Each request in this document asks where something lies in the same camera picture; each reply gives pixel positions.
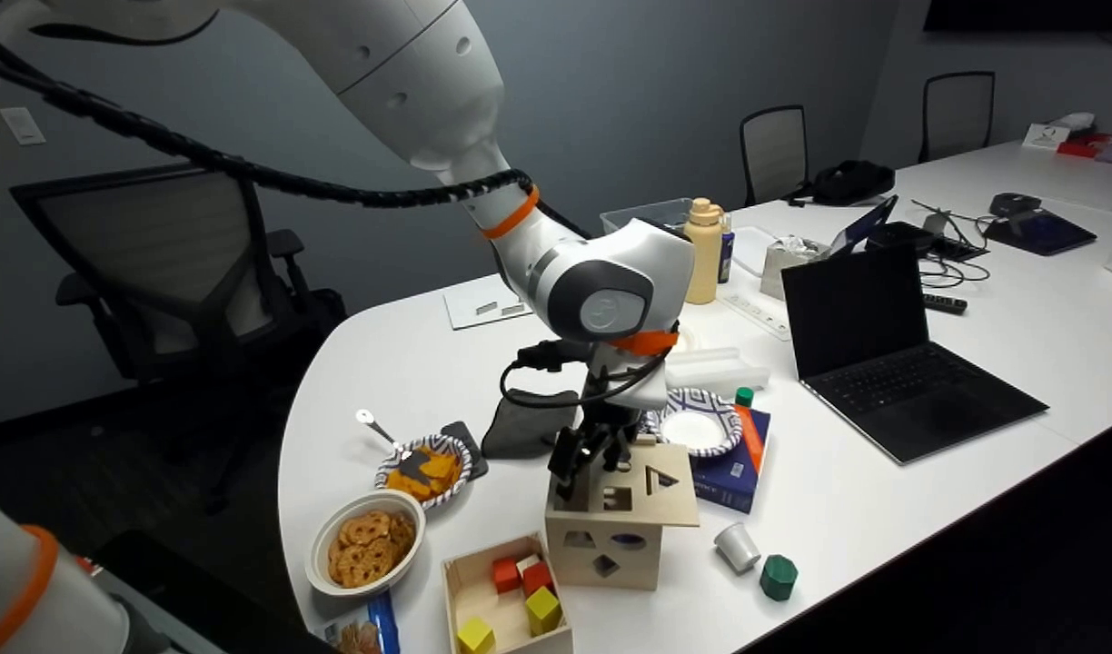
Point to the open wooden tray box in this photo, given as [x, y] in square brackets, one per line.
[507, 604]

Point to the patterned paper bowl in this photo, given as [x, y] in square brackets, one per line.
[698, 426]

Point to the white wall switch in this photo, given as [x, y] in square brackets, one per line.
[18, 124]

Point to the red flat item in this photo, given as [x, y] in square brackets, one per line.
[1087, 147]

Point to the grey conference chair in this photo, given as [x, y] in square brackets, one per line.
[774, 151]
[957, 110]

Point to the red wooden block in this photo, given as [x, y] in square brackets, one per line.
[534, 577]
[502, 572]

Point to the blue cardboard box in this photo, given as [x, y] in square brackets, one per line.
[736, 474]

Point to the yellow wooden block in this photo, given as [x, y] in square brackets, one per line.
[473, 633]
[544, 609]

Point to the white paper notepad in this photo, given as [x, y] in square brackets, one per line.
[490, 307]

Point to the dark mouse pad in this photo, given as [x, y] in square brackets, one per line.
[1040, 232]

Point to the blue cookie bag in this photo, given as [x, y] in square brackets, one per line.
[365, 628]

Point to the white cylinder block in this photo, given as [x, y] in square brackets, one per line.
[736, 546]

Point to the black open laptop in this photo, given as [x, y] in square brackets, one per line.
[885, 352]

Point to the natural wood block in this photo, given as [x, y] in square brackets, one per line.
[525, 561]

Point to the brown pretzel pile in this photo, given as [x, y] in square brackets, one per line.
[367, 546]

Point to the black computer mouse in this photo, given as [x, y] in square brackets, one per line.
[1014, 205]

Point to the green cylinder block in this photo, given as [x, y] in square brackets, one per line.
[778, 577]

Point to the black mesh office chair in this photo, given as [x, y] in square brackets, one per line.
[156, 268]

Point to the bowl of orange food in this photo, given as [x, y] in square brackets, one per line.
[453, 474]

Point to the dark grey pouch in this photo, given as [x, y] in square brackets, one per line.
[525, 423]

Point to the white bowl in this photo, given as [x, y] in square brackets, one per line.
[338, 588]

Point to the black bag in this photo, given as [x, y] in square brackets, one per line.
[849, 182]

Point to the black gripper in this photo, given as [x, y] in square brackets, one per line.
[593, 435]

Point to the small green cap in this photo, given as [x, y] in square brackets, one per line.
[742, 397]

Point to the wooden lid with shape holes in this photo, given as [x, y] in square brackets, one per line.
[669, 496]

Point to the orange chips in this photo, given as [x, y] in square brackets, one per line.
[427, 469]

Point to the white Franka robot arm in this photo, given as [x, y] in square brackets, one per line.
[396, 61]

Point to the tan plastic bottle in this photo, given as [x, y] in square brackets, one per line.
[703, 249]

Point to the wooden shape sorter toy box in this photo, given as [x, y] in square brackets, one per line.
[606, 552]

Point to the clear plastic container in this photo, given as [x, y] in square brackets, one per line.
[647, 217]

